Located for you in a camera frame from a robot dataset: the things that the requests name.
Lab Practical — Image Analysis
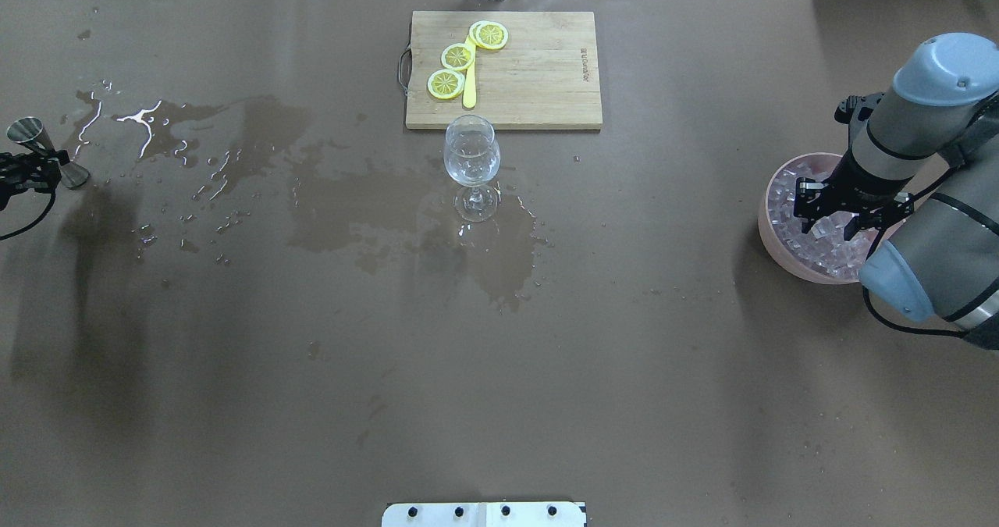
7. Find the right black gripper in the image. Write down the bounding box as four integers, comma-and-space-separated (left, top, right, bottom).
793, 170, 912, 242

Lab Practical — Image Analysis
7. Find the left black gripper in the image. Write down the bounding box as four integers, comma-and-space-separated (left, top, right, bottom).
0, 149, 71, 211

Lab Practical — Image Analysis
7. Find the steel jigger measuring cup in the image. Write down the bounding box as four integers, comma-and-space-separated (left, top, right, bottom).
6, 116, 90, 189

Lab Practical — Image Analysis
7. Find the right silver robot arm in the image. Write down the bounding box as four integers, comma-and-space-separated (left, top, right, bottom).
793, 33, 998, 351

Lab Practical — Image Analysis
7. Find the pink bowl of ice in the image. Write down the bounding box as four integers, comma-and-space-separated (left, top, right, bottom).
758, 152, 906, 285

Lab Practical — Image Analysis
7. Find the clear wine glass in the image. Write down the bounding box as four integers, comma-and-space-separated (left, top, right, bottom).
443, 114, 502, 223

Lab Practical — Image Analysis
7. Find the bamboo cutting board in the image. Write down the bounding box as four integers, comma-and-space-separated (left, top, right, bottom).
404, 11, 603, 130

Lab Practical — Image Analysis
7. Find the yellow lemon slice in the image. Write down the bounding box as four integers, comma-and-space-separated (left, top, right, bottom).
440, 42, 477, 72
470, 20, 510, 51
427, 69, 465, 100

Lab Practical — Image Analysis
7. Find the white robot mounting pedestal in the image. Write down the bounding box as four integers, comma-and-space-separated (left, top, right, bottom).
379, 501, 588, 526

